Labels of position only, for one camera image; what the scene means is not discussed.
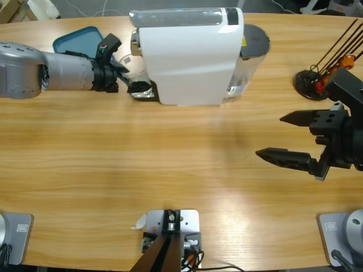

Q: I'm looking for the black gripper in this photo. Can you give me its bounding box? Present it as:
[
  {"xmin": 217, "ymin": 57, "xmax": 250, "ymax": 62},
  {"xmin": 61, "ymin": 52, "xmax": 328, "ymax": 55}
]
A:
[
  {"xmin": 255, "ymin": 103, "xmax": 363, "ymax": 182},
  {"xmin": 90, "ymin": 61, "xmax": 153, "ymax": 94}
]

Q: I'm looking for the clear glass cup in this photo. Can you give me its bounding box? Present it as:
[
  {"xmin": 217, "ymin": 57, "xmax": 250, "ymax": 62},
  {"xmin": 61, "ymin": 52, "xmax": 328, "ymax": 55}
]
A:
[{"xmin": 117, "ymin": 53, "xmax": 149, "ymax": 94}]

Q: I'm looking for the white capsule coffee machine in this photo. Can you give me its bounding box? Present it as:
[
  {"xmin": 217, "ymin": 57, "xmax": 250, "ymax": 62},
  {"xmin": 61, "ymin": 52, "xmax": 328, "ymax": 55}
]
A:
[{"xmin": 129, "ymin": 7, "xmax": 244, "ymax": 108}]

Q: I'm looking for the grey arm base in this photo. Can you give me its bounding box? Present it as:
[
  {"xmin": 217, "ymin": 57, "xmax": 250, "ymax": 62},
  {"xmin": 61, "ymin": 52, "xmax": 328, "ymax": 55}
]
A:
[
  {"xmin": 0, "ymin": 211, "xmax": 35, "ymax": 266},
  {"xmin": 316, "ymin": 209, "xmax": 363, "ymax": 267}
]

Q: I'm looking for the black capsule holder with rods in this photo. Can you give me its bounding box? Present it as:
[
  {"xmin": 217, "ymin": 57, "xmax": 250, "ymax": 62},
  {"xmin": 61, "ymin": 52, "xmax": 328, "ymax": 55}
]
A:
[{"xmin": 293, "ymin": 18, "xmax": 363, "ymax": 101}]

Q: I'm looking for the teal plastic tray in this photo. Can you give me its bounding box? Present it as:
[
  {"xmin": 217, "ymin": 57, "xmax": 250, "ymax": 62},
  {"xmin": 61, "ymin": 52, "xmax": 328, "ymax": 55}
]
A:
[{"xmin": 52, "ymin": 25, "xmax": 117, "ymax": 69}]

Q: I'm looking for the clear water tank dark lid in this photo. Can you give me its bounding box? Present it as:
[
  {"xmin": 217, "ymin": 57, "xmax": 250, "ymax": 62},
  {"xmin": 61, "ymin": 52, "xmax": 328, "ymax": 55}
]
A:
[{"xmin": 223, "ymin": 24, "xmax": 271, "ymax": 100}]

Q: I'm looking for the white foam block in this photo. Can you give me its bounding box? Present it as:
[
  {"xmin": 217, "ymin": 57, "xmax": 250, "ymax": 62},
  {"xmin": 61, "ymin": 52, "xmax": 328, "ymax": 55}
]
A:
[{"xmin": 27, "ymin": 0, "xmax": 62, "ymax": 20}]

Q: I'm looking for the white chair base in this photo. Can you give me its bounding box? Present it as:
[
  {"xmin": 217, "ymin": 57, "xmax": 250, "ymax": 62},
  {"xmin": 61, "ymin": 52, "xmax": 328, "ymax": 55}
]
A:
[{"xmin": 299, "ymin": 0, "xmax": 328, "ymax": 15}]

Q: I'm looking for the brown cardboard box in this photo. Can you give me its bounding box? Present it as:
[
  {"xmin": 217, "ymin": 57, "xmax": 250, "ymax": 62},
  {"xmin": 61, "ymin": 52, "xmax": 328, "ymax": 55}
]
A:
[{"xmin": 0, "ymin": 0, "xmax": 37, "ymax": 25}]

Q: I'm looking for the grey orange floor device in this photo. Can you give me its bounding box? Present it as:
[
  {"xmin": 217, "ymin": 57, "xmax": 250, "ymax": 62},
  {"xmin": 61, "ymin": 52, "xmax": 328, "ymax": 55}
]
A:
[{"xmin": 328, "ymin": 0, "xmax": 363, "ymax": 16}]

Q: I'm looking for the white paper tag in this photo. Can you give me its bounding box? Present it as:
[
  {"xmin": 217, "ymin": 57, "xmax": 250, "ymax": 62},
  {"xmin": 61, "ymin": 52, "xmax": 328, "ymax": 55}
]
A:
[{"xmin": 130, "ymin": 214, "xmax": 147, "ymax": 230}]

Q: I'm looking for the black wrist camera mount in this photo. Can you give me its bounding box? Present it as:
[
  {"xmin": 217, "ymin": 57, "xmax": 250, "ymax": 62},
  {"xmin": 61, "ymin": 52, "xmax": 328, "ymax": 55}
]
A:
[
  {"xmin": 95, "ymin": 33, "xmax": 123, "ymax": 68},
  {"xmin": 324, "ymin": 67, "xmax": 363, "ymax": 117}
]

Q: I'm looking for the white floor cable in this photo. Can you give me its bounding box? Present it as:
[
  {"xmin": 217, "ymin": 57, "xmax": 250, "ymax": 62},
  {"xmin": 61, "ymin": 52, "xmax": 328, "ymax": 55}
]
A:
[{"xmin": 67, "ymin": 0, "xmax": 131, "ymax": 18}]

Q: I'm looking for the black base cable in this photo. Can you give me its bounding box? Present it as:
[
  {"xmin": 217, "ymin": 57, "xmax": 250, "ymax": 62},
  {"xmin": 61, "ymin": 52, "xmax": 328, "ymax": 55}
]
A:
[
  {"xmin": 0, "ymin": 243, "xmax": 14, "ymax": 266},
  {"xmin": 331, "ymin": 249, "xmax": 356, "ymax": 272}
]

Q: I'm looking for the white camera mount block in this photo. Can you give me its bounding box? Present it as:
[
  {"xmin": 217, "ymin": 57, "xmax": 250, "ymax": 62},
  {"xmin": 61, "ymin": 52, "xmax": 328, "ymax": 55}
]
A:
[{"xmin": 144, "ymin": 209, "xmax": 202, "ymax": 270}]

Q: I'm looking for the black mount block cable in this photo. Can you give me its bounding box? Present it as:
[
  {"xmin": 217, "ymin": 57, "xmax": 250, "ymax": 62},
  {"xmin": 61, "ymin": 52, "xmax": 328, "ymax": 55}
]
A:
[{"xmin": 195, "ymin": 249, "xmax": 245, "ymax": 272}]

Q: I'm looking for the orange mount block cable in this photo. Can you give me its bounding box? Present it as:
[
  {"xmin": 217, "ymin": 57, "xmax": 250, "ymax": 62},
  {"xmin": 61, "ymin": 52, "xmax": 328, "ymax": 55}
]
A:
[{"xmin": 181, "ymin": 253, "xmax": 199, "ymax": 270}]

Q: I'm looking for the dark camera post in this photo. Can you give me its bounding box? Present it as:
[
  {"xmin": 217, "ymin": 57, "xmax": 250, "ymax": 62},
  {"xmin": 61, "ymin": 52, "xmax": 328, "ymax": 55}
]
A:
[{"xmin": 130, "ymin": 209, "xmax": 182, "ymax": 272}]

